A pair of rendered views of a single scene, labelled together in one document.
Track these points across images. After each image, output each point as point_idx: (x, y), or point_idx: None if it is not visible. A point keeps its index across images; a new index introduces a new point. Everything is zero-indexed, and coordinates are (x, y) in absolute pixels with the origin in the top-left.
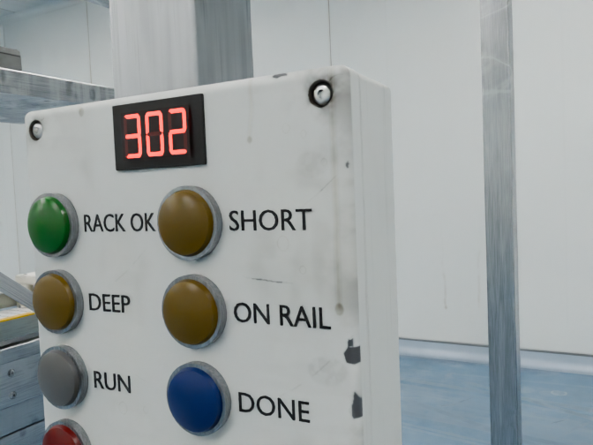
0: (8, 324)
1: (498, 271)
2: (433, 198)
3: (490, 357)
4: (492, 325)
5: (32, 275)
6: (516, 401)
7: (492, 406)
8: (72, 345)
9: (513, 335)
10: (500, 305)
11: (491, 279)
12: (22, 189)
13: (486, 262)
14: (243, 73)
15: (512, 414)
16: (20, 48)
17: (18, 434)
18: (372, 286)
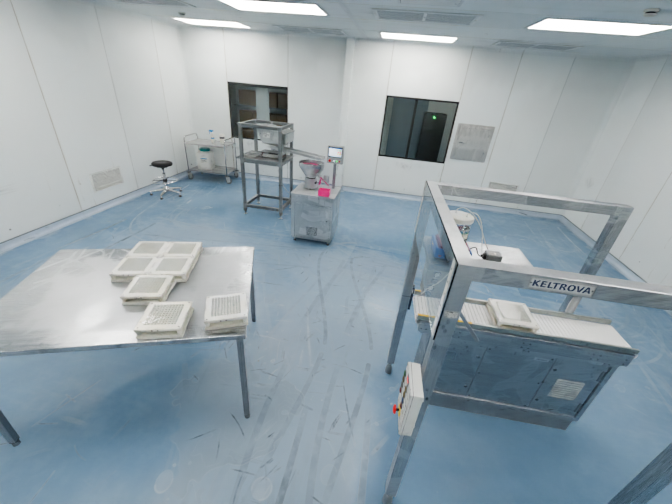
0: (463, 323)
1: (670, 452)
2: None
3: (641, 471)
4: (652, 464)
5: (491, 302)
6: (638, 494)
7: (629, 484)
8: (403, 383)
9: (656, 477)
10: (661, 463)
11: (665, 451)
12: (615, 170)
13: (669, 444)
14: (436, 372)
15: (633, 495)
16: (669, 78)
17: (459, 342)
18: (411, 409)
